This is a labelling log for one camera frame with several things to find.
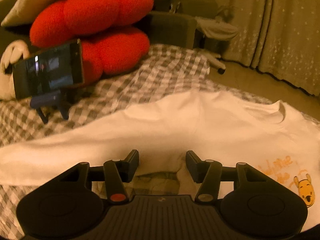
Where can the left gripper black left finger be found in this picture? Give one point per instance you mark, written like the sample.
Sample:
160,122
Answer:
117,172

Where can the white flower plush cushion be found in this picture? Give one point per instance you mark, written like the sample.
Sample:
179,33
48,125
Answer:
13,53

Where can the red knitted cushion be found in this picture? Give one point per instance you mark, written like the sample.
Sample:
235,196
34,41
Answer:
111,45

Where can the grey checkered bed quilt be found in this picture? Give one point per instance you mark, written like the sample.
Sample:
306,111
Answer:
167,70

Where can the grey star curtain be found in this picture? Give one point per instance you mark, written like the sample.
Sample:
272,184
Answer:
279,37

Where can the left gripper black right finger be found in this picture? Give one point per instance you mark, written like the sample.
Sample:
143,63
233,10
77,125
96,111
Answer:
207,173

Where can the white Pooh t-shirt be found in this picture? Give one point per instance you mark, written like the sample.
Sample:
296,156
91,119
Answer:
275,139

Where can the smartphone playing video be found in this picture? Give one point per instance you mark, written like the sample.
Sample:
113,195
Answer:
49,70

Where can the black phone stand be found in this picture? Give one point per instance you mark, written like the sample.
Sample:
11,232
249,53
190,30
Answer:
59,99

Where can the grey garment on chair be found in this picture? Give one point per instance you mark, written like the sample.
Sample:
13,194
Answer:
216,29

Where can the grey office chair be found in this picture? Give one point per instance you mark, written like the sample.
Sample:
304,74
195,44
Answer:
206,9

